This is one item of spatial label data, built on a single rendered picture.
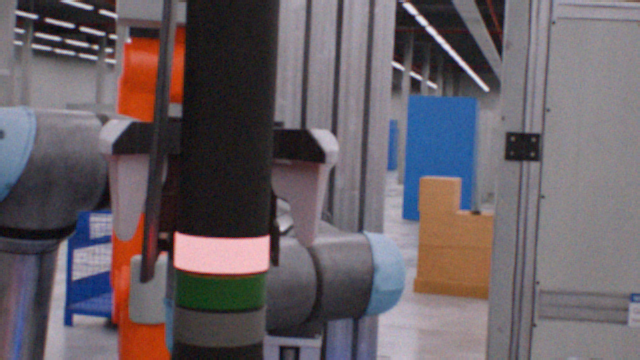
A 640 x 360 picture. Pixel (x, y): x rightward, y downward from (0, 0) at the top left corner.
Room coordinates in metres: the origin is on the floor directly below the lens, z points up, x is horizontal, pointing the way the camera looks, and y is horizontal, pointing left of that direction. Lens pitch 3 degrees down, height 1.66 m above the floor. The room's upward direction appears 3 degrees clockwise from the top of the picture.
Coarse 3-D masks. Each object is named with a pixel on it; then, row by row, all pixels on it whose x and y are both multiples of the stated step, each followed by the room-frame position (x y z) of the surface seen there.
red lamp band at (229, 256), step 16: (176, 240) 0.32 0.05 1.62; (192, 240) 0.31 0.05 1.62; (208, 240) 0.30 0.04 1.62; (224, 240) 0.30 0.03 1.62; (240, 240) 0.31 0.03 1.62; (256, 240) 0.31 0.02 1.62; (176, 256) 0.31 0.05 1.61; (192, 256) 0.31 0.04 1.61; (208, 256) 0.30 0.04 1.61; (224, 256) 0.30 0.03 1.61; (240, 256) 0.31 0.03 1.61; (256, 256) 0.31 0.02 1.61; (224, 272) 0.30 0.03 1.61
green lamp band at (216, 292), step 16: (176, 272) 0.31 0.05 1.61; (176, 288) 0.31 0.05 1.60; (192, 288) 0.31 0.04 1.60; (208, 288) 0.30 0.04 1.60; (224, 288) 0.30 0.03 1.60; (240, 288) 0.31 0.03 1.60; (256, 288) 0.31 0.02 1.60; (192, 304) 0.31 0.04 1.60; (208, 304) 0.30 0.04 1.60; (224, 304) 0.30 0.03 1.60; (240, 304) 0.31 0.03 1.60; (256, 304) 0.31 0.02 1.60
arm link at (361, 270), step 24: (288, 216) 0.81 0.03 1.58; (336, 240) 0.75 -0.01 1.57; (360, 240) 0.77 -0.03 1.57; (384, 240) 0.78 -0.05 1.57; (336, 264) 0.73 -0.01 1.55; (360, 264) 0.75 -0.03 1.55; (384, 264) 0.76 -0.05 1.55; (336, 288) 0.72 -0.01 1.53; (360, 288) 0.74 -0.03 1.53; (384, 288) 0.76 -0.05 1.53; (312, 312) 0.72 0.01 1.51; (336, 312) 0.74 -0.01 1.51; (360, 312) 0.76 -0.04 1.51; (384, 312) 0.79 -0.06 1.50
